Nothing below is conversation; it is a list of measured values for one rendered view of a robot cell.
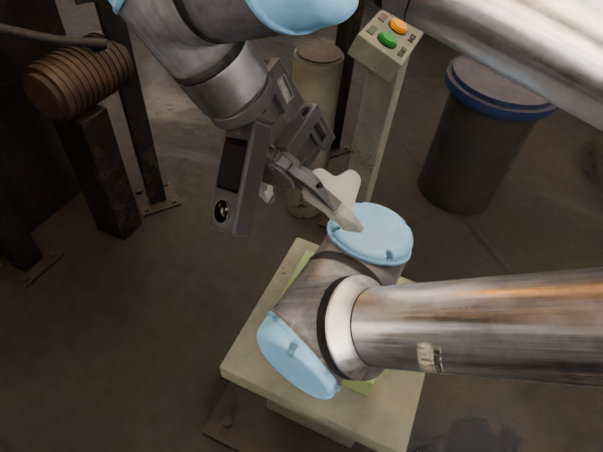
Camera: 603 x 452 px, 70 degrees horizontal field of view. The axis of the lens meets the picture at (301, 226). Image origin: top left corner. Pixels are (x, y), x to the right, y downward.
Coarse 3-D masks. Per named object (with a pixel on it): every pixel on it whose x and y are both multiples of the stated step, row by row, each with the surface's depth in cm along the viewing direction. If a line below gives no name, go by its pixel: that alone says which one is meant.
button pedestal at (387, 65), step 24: (384, 24) 92; (408, 24) 96; (360, 48) 88; (384, 48) 87; (408, 48) 91; (384, 72) 89; (384, 96) 100; (360, 120) 107; (384, 120) 104; (360, 144) 112; (384, 144) 118; (360, 168) 117; (360, 192) 123
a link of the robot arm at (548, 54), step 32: (384, 0) 35; (416, 0) 33; (448, 0) 32; (480, 0) 31; (512, 0) 30; (544, 0) 30; (576, 0) 30; (448, 32) 33; (480, 32) 32; (512, 32) 31; (544, 32) 30; (576, 32) 29; (512, 64) 32; (544, 64) 31; (576, 64) 30; (544, 96) 33; (576, 96) 31
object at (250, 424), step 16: (224, 400) 95; (240, 400) 95; (256, 400) 95; (224, 416) 92; (240, 416) 93; (256, 416) 93; (272, 416) 93; (288, 416) 92; (208, 432) 90; (224, 432) 90; (240, 432) 90; (256, 432) 91; (272, 432) 91; (288, 432) 91; (304, 432) 91; (320, 432) 90; (336, 432) 86; (240, 448) 88; (256, 448) 89; (272, 448) 89; (288, 448) 89; (304, 448) 89; (320, 448) 90; (336, 448) 90; (352, 448) 90; (368, 448) 90
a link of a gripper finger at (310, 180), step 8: (288, 168) 44; (296, 168) 44; (304, 168) 44; (296, 176) 44; (304, 176) 44; (312, 176) 44; (296, 184) 45; (304, 184) 44; (312, 184) 44; (320, 184) 45; (312, 192) 45; (320, 192) 45; (328, 192) 46; (320, 200) 46; (328, 200) 45; (336, 200) 46; (328, 208) 46; (336, 208) 46
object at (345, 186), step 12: (324, 180) 47; (336, 180) 48; (348, 180) 48; (360, 180) 49; (336, 192) 48; (348, 192) 48; (312, 204) 48; (324, 204) 46; (348, 204) 48; (336, 216) 47; (348, 216) 48; (348, 228) 49; (360, 228) 50
